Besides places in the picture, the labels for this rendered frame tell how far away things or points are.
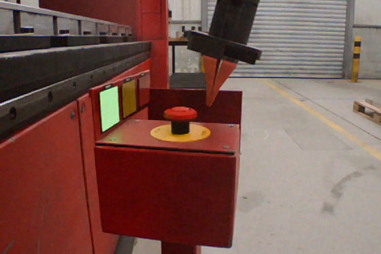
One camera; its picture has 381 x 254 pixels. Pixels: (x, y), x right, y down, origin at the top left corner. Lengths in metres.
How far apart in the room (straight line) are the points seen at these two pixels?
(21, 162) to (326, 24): 7.55
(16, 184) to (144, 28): 1.72
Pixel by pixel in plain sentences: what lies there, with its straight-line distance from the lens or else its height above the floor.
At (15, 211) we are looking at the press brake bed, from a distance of 0.48.
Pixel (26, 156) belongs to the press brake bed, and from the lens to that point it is 0.49.
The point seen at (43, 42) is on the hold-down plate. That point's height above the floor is 0.89.
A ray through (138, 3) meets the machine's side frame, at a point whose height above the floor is 1.12.
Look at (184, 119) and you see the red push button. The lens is 0.35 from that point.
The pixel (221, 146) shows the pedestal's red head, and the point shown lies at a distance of 0.33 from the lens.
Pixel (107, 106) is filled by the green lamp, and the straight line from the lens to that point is 0.37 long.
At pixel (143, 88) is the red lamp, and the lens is 0.49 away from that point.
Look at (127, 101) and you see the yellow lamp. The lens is 0.43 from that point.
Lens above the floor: 0.89
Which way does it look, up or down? 13 degrees down
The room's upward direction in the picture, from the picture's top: straight up
